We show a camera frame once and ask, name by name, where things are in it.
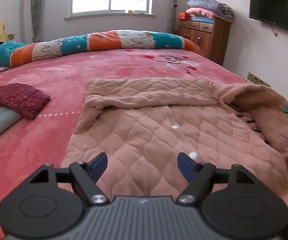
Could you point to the pink heart printed blanket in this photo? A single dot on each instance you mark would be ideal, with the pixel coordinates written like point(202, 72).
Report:
point(46, 142)

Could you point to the wall socket strip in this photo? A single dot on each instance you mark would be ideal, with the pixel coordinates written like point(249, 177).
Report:
point(256, 78)

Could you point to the black wall television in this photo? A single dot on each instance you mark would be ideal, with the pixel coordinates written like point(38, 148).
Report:
point(276, 7)

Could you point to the maroon quilted cloth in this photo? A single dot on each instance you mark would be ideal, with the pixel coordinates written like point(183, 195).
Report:
point(16, 97)

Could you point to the folded grey blue blanket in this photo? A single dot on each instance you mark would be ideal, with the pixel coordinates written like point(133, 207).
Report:
point(216, 6)

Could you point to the pink quilted fleece garment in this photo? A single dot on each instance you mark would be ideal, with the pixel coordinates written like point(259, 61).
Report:
point(159, 130)

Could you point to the red box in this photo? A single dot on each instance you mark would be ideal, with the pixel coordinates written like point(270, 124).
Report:
point(182, 15)

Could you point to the folded pink blanket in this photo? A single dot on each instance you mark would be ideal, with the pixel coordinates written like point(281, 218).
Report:
point(199, 12)

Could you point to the rolled teal orange quilt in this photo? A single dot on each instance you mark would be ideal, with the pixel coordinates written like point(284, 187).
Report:
point(109, 40)

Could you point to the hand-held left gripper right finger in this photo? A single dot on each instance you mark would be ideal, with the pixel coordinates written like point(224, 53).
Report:
point(185, 165)

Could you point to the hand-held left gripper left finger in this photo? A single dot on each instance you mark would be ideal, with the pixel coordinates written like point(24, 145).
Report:
point(100, 163)

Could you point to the wooden cabinet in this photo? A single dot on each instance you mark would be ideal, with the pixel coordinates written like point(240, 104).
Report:
point(219, 42)

